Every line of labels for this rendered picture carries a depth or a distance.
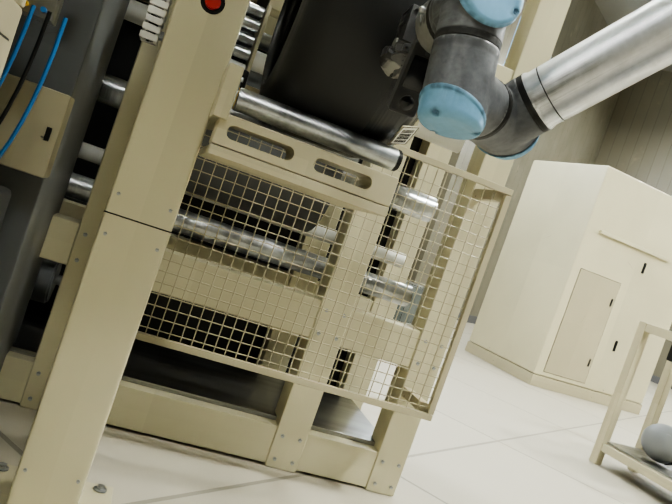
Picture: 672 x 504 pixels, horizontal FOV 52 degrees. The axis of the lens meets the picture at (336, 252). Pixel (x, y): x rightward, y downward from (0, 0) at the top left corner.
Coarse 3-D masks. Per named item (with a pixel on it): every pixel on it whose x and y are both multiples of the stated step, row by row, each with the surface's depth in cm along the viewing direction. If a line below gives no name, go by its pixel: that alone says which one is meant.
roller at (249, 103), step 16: (240, 96) 126; (256, 96) 127; (240, 112) 128; (256, 112) 127; (272, 112) 127; (288, 112) 128; (304, 112) 130; (288, 128) 129; (304, 128) 129; (320, 128) 130; (336, 128) 131; (336, 144) 132; (352, 144) 132; (368, 144) 133; (384, 144) 134; (368, 160) 134; (384, 160) 134; (400, 160) 134
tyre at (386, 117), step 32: (288, 0) 160; (320, 0) 119; (352, 0) 117; (384, 0) 118; (416, 0) 119; (288, 32) 166; (320, 32) 120; (352, 32) 119; (384, 32) 120; (288, 64) 126; (320, 64) 123; (352, 64) 122; (288, 96) 130; (320, 96) 127; (352, 96) 127; (384, 96) 126; (352, 128) 133; (384, 128) 132
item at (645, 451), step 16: (640, 336) 364; (640, 352) 365; (624, 368) 367; (624, 384) 364; (624, 400) 366; (656, 400) 379; (608, 416) 367; (656, 416) 378; (608, 432) 365; (640, 432) 381; (656, 432) 350; (608, 448) 361; (624, 448) 363; (640, 448) 379; (656, 448) 347; (624, 464) 350; (640, 464) 342; (656, 464) 349; (656, 480) 332
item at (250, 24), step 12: (252, 12) 171; (264, 12) 176; (252, 24) 170; (264, 24) 171; (240, 36) 171; (252, 36) 172; (240, 48) 170; (252, 48) 175; (240, 60) 184; (252, 60) 171
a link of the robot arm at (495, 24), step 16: (432, 0) 96; (448, 0) 90; (464, 0) 87; (480, 0) 86; (496, 0) 87; (512, 0) 88; (432, 16) 95; (448, 16) 89; (464, 16) 88; (480, 16) 86; (496, 16) 87; (512, 16) 88; (432, 32) 97; (496, 32) 89
